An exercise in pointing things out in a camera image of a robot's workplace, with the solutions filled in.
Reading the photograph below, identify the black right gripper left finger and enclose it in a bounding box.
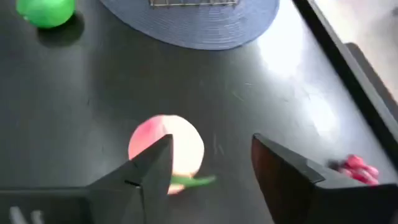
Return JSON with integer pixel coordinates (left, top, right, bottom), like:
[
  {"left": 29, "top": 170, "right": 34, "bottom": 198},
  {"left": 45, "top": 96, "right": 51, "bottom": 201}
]
[{"left": 86, "top": 133, "right": 174, "bottom": 224}]

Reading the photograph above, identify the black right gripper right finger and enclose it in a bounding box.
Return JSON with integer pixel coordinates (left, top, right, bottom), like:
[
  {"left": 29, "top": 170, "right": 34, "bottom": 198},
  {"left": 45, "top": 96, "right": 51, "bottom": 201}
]
[{"left": 251, "top": 133, "right": 326, "bottom": 224}]

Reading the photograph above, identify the pink peach with leaf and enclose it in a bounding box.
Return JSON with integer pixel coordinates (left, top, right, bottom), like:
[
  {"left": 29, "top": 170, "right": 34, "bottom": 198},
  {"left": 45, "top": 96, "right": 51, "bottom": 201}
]
[{"left": 127, "top": 114, "right": 217, "bottom": 195}]

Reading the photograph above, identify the red grape bunch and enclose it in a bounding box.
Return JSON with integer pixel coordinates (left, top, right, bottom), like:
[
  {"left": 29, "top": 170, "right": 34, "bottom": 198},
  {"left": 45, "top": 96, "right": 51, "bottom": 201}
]
[{"left": 328, "top": 154, "right": 381, "bottom": 187}]

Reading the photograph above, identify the green pear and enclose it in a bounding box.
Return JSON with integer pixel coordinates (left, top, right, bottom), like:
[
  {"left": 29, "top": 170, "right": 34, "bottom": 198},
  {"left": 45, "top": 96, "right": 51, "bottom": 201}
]
[{"left": 16, "top": 0, "right": 76, "bottom": 30}]

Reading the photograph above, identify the black table clamp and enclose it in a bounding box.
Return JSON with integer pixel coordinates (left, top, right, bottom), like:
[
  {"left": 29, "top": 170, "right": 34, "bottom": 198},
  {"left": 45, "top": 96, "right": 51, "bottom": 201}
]
[{"left": 344, "top": 42, "right": 398, "bottom": 124}]

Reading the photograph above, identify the blue round woven placemat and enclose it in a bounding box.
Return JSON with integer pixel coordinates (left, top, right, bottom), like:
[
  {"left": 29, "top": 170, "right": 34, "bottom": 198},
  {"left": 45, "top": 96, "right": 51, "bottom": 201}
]
[{"left": 98, "top": 0, "right": 281, "bottom": 52}]

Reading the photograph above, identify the black aluminium table frame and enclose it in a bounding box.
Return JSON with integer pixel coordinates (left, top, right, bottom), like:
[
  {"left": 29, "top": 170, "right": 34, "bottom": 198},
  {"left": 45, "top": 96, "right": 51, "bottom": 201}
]
[{"left": 291, "top": 0, "right": 398, "bottom": 170}]

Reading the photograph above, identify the wire basket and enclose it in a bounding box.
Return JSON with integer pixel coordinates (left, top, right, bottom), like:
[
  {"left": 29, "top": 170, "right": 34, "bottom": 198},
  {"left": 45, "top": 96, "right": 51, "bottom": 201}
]
[{"left": 148, "top": 0, "right": 239, "bottom": 7}]

